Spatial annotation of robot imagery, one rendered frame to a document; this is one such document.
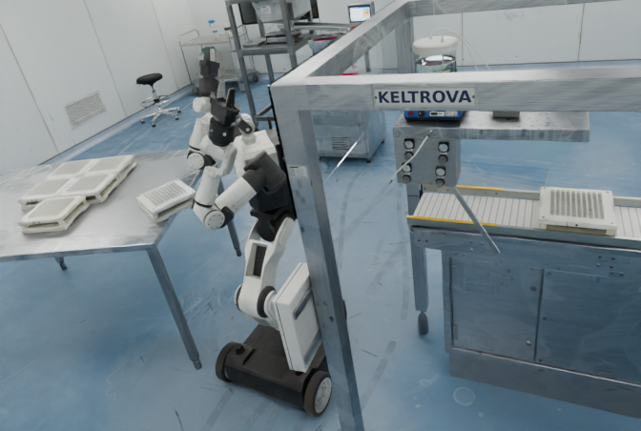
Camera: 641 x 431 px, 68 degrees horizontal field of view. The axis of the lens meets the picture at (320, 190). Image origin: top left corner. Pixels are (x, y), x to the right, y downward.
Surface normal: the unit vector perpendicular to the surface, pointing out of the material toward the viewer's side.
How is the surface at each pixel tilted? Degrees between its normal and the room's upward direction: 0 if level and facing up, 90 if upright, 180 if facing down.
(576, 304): 90
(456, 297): 90
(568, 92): 90
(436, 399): 0
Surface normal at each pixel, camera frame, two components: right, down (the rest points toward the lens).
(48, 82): 0.91, 0.07
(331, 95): -0.40, 0.50
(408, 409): -0.15, -0.87
